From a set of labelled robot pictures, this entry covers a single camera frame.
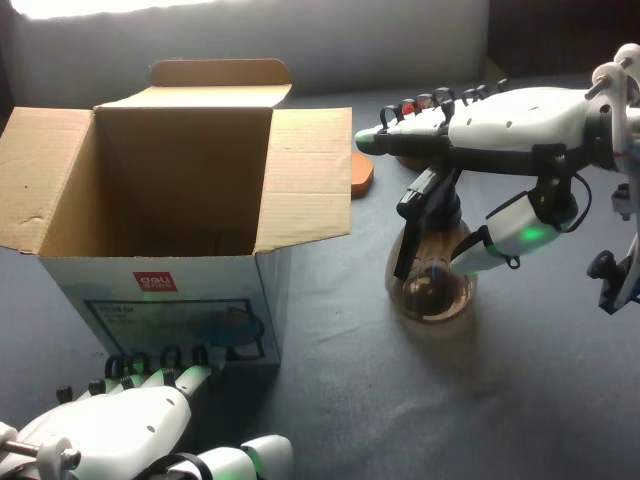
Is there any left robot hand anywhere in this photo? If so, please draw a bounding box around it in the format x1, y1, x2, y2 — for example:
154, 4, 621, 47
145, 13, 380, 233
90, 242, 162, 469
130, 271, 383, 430
19, 344, 294, 480

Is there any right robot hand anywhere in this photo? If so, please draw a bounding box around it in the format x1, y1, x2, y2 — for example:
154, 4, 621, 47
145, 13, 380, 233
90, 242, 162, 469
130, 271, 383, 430
354, 78, 601, 275

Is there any brown transparent spray bottle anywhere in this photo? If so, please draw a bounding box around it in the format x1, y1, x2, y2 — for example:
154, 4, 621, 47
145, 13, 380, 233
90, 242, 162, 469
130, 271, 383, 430
385, 167, 480, 321

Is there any brown wooden block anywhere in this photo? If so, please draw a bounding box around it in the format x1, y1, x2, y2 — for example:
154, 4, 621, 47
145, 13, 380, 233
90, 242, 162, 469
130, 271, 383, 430
394, 153, 427, 174

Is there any orange octagonal wooden block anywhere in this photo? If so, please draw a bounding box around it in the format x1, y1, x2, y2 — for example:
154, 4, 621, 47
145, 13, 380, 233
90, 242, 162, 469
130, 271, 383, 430
350, 152, 375, 200

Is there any grey backdrop panel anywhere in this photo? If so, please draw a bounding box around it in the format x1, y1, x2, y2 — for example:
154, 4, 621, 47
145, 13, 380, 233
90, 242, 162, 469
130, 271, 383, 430
0, 0, 490, 109

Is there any open cardboard box globe print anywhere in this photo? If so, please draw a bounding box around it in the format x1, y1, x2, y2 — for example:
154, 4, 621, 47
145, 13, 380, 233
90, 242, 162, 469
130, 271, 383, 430
0, 58, 354, 367

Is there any grey table cloth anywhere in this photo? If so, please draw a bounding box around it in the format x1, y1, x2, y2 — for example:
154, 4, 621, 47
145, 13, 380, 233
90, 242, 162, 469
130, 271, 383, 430
0, 74, 640, 480

